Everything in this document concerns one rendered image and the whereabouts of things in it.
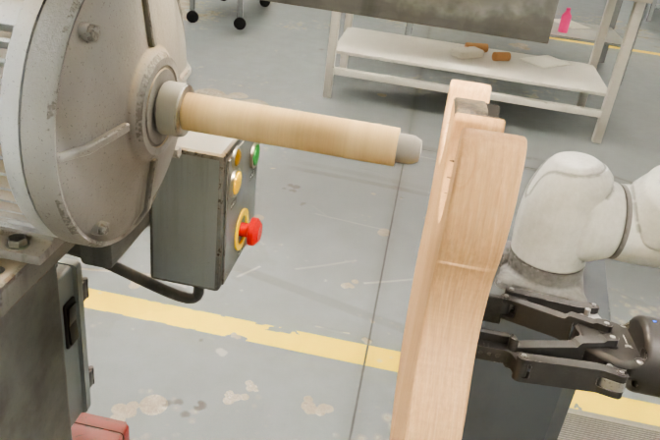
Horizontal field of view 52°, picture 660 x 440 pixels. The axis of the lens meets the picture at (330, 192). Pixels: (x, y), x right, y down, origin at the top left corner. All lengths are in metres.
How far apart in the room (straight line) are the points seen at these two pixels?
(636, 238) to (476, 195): 0.96
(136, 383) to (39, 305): 1.30
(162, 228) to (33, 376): 0.23
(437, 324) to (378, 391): 1.61
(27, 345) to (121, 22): 0.43
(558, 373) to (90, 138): 0.44
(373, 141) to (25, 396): 0.53
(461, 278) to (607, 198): 0.88
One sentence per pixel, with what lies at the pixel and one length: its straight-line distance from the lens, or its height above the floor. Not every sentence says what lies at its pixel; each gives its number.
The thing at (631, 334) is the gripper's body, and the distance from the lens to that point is 0.74.
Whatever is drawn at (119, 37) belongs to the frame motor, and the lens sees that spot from 0.54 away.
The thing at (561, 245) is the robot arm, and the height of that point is 0.82.
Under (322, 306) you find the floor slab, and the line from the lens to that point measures 2.43.
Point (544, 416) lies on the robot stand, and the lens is 1.57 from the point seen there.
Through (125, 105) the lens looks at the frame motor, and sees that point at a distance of 0.55.
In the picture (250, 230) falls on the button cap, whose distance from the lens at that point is 0.92.
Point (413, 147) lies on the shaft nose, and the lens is 0.54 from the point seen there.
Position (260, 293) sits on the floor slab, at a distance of 2.47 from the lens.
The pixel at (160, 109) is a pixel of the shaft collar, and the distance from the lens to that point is 0.57.
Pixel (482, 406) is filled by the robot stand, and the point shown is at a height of 0.42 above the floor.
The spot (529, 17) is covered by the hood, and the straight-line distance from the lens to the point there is 0.37.
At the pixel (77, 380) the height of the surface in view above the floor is 0.73.
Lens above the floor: 1.47
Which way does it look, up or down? 27 degrees down
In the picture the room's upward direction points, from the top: 7 degrees clockwise
